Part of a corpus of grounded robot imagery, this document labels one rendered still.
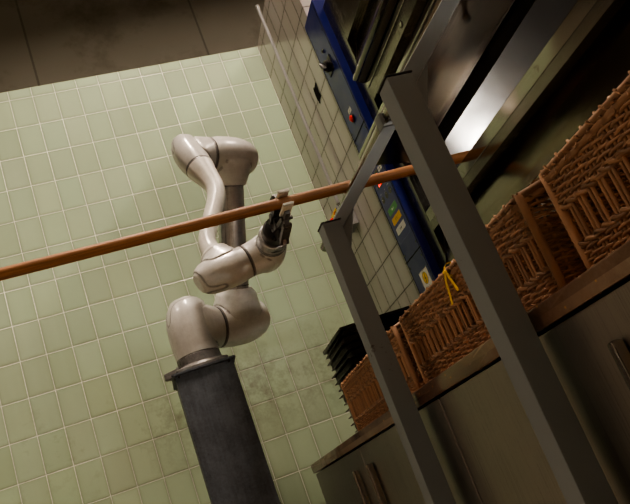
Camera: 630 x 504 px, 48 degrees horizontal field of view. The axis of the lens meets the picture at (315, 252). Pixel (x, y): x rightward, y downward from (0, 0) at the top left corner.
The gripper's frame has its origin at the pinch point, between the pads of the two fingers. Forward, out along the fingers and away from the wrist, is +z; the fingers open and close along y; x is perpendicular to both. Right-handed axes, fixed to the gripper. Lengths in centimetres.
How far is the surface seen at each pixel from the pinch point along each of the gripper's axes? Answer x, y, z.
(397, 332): -4, 48, 28
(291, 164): -48, -72, -122
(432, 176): 7, 40, 88
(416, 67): 1, 23, 87
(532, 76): -53, 3, 43
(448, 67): -50, -18, 20
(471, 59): -56, -17, 23
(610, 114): -4, 48, 109
